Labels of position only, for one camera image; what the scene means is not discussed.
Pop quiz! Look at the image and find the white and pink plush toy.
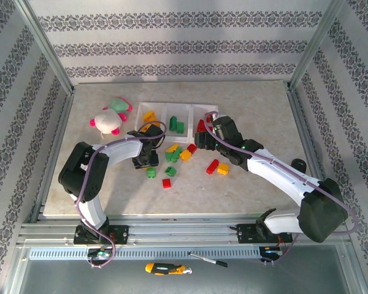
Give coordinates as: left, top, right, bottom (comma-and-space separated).
89, 108, 128, 140

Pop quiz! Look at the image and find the green and pink plush toy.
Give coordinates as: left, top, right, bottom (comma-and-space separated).
103, 96, 133, 113

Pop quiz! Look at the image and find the black round knob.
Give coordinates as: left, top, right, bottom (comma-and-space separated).
291, 157, 307, 171

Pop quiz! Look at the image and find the small left circuit board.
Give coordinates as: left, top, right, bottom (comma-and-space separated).
87, 248, 113, 258

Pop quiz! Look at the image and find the grey metal bottom tray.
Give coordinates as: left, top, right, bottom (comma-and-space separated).
6, 244, 366, 294

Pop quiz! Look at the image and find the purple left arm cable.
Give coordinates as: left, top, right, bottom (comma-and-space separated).
74, 121, 167, 269

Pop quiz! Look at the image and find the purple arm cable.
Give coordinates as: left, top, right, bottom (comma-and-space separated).
74, 121, 167, 269
204, 110, 360, 267

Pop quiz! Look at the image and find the aluminium side frame rail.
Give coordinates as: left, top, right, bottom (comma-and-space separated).
285, 82, 347, 221
30, 90, 76, 223

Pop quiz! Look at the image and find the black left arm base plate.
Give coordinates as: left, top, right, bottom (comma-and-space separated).
73, 225, 130, 246

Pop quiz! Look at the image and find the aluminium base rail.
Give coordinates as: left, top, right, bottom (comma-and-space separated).
21, 214, 347, 246

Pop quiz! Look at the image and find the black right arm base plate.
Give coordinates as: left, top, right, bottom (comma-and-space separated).
236, 223, 294, 244

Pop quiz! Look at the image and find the grey slotted cable duct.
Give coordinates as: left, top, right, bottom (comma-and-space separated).
29, 246, 262, 261

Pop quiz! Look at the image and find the aluminium frame post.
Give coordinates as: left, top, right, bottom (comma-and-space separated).
12, 0, 76, 94
289, 0, 346, 89

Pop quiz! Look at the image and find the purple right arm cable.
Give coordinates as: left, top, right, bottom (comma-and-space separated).
204, 110, 360, 267

